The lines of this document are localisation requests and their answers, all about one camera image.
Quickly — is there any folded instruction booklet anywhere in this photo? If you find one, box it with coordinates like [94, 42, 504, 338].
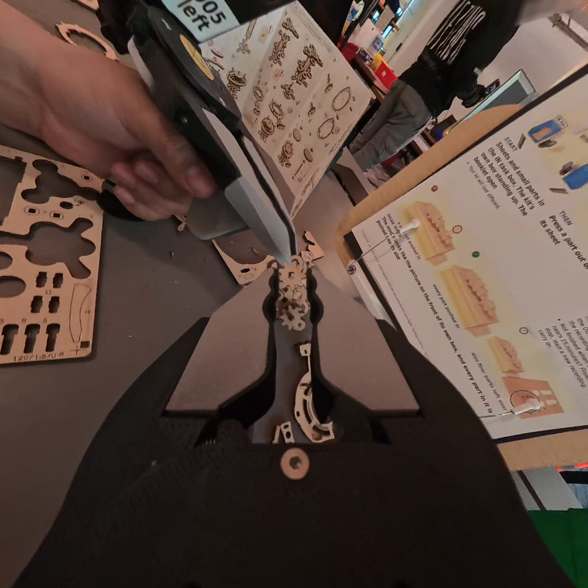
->
[198, 0, 375, 220]

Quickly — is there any printed instruction sheet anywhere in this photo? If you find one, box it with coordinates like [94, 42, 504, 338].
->
[351, 99, 588, 439]

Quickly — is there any grey framed screen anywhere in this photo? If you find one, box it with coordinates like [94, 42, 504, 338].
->
[473, 69, 537, 121]

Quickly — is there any wooden sheet offcut strip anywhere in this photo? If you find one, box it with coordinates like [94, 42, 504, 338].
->
[212, 230, 328, 285]

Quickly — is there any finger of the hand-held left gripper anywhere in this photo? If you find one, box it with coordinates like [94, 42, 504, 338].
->
[242, 134, 298, 259]
[212, 119, 295, 266]

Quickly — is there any wooden ring frame part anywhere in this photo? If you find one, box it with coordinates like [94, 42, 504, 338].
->
[292, 344, 336, 444]

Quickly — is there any person's left forearm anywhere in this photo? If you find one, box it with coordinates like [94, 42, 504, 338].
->
[0, 2, 60, 141]

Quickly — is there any person's left hand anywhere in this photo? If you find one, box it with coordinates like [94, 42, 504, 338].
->
[41, 48, 217, 221]

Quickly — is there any wooden gear shaft assembly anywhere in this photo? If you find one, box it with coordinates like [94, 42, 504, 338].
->
[266, 250, 315, 331]

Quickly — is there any instruction sheet on stand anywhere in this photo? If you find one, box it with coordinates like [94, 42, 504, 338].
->
[335, 64, 588, 474]

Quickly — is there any white sheet holder bar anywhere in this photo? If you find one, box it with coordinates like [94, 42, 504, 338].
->
[354, 262, 405, 331]

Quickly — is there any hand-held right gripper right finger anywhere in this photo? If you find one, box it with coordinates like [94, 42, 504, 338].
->
[305, 269, 421, 425]

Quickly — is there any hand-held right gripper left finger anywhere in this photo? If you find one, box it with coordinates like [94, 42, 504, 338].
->
[165, 269, 282, 428]

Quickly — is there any wire clip with white tip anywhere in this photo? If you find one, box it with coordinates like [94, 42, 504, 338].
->
[347, 220, 421, 275]
[480, 399, 544, 420]

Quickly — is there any punched wooden part sheet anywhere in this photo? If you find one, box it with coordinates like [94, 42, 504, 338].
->
[0, 145, 105, 366]

